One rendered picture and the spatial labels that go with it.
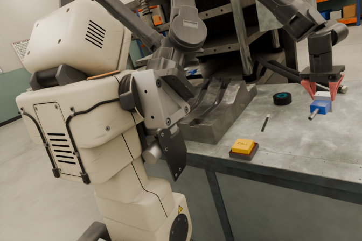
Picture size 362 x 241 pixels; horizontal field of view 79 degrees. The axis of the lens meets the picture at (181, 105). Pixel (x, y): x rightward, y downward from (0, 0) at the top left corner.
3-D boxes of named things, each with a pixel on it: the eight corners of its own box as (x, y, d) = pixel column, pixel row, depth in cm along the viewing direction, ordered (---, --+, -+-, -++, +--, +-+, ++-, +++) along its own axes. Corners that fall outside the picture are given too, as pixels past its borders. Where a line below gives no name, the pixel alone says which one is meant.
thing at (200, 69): (203, 81, 178) (197, 61, 172) (178, 83, 195) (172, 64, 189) (229, 62, 213) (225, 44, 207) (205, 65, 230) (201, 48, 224)
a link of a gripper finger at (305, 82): (310, 94, 74) (308, 67, 71) (335, 95, 69) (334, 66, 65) (301, 103, 71) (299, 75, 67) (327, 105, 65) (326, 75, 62)
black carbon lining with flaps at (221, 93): (207, 121, 94) (201, 101, 91) (178, 119, 104) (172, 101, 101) (238, 89, 118) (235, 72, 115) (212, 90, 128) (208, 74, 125)
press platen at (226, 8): (235, 10, 140) (234, 2, 138) (127, 41, 209) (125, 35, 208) (269, -3, 191) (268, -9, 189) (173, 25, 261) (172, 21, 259)
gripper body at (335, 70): (307, 71, 72) (305, 49, 69) (345, 71, 64) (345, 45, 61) (299, 79, 68) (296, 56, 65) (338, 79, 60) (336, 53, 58)
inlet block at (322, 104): (320, 128, 63) (319, 111, 61) (301, 125, 67) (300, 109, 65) (335, 107, 70) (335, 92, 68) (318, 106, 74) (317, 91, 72)
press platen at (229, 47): (242, 49, 149) (241, 42, 147) (136, 66, 218) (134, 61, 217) (273, 27, 200) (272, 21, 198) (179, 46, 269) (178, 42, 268)
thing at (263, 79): (258, 91, 145) (257, 82, 143) (132, 95, 227) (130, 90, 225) (288, 54, 203) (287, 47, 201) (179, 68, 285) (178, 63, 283)
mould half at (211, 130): (216, 144, 88) (208, 115, 84) (168, 138, 105) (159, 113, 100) (257, 93, 123) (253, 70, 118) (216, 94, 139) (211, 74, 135)
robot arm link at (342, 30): (284, 30, 68) (306, 9, 60) (306, 20, 72) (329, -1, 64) (308, 61, 65) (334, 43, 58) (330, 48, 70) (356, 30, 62)
